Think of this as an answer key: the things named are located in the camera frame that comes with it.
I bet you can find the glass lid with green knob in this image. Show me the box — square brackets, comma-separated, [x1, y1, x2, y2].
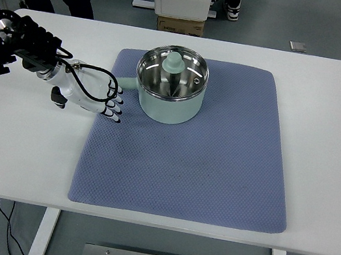
[131, 39, 214, 108]

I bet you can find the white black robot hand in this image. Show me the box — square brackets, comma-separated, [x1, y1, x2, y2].
[41, 55, 131, 125]

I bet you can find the blue textured mat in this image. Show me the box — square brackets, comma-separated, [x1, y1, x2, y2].
[65, 38, 314, 240]

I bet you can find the brown cardboard box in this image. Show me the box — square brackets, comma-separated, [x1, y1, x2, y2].
[155, 12, 206, 39]

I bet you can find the small grey floor plate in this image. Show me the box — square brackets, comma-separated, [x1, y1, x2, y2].
[288, 40, 309, 54]

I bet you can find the green pot with handle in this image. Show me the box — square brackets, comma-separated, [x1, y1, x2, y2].
[107, 35, 214, 131]

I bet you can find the black floor cable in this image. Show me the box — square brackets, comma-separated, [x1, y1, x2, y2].
[0, 198, 37, 255]

